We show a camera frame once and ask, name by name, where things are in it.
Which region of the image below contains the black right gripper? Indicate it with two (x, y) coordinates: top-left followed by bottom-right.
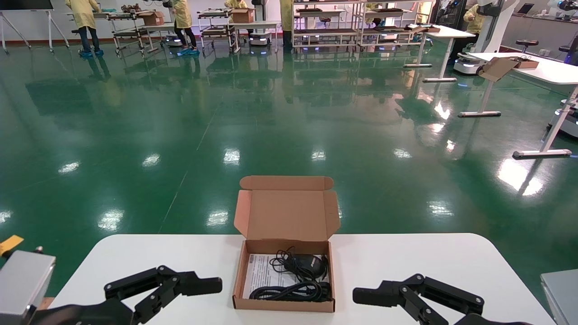
(352, 274), (533, 325)

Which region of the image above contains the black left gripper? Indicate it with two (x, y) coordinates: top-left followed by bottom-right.
(29, 265), (223, 325)

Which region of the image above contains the brown cardboard storage box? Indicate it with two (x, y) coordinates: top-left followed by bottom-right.
(233, 176), (341, 313)

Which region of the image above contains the open cardboard box with flap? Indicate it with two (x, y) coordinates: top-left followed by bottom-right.
(479, 56), (540, 82)

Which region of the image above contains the white printed instruction leaflet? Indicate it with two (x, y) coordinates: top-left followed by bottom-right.
(242, 254), (323, 299)

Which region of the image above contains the mobile robot with lit base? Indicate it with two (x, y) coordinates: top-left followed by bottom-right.
(163, 0), (188, 48)
(248, 0), (274, 46)

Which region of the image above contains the metal trolley cart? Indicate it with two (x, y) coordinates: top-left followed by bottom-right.
(197, 8), (240, 53)
(107, 4), (146, 57)

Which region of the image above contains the white wheeled robot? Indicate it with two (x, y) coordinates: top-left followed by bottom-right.
(453, 0), (520, 75)
(545, 98), (578, 138)

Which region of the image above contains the metal shelf rack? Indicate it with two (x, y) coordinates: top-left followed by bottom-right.
(359, 0), (429, 49)
(292, 0), (364, 51)

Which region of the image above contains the white table with metal legs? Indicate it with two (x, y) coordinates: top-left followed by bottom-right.
(403, 25), (475, 83)

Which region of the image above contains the large white table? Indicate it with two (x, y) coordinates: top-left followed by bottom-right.
(458, 52), (578, 159)

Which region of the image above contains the grey counter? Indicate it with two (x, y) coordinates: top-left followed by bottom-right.
(500, 11), (578, 61)

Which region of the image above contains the black screen on stand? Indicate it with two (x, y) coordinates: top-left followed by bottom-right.
(0, 0), (70, 55)

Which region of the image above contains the black and white robot head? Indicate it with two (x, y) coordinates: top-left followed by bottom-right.
(548, 0), (578, 19)

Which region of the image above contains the black power adapter with cable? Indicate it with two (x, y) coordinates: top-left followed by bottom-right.
(270, 246), (329, 283)

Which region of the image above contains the coiled thick black power cable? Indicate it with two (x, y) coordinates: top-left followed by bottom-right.
(249, 281), (332, 302)

